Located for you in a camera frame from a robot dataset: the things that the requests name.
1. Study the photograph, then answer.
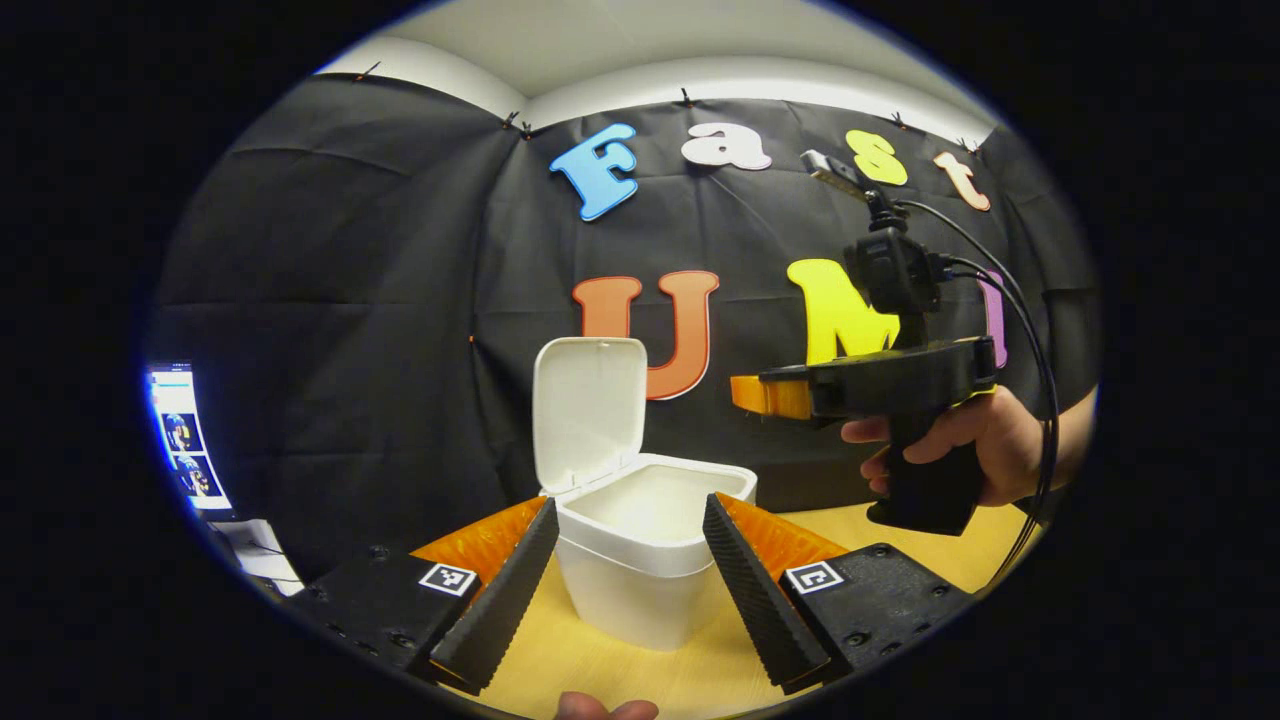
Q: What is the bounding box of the black cable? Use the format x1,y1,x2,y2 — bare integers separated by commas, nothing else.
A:
940,255,1051,521
893,198,1061,591

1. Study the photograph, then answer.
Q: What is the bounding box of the white side desk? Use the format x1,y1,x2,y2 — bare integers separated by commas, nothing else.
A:
210,518,306,598

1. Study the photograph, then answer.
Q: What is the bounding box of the black backdrop cloth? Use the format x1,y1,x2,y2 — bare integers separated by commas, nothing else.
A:
145,72,1101,581

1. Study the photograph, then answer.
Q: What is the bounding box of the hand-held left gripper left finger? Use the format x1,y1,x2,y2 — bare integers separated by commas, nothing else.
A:
290,497,561,696

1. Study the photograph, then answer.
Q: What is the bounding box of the computer monitor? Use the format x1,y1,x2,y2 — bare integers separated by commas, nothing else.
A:
148,362,233,511

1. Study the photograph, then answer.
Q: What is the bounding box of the white desktop garbage bin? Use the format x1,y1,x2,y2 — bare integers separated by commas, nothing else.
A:
532,337,758,653

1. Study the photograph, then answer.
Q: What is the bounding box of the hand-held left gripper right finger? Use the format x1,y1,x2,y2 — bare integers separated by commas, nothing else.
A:
703,492,976,696

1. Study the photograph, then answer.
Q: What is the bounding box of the row of black cloth clips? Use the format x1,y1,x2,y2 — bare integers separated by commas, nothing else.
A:
355,62,981,156

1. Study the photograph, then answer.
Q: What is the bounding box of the wooden desktop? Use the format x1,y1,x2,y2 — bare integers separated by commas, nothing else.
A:
440,500,1046,720

